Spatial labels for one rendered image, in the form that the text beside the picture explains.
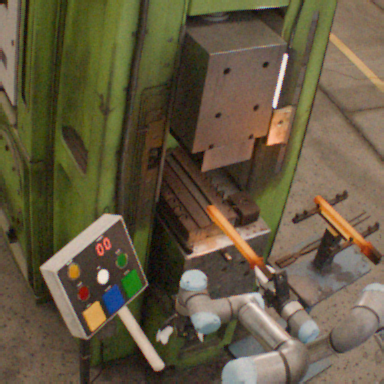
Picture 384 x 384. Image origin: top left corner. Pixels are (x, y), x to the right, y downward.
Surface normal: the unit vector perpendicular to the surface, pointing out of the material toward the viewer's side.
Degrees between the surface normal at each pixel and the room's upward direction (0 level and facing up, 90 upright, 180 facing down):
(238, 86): 90
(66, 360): 0
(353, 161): 0
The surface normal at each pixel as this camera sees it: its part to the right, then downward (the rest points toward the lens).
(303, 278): 0.14, -0.72
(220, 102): 0.48, 0.65
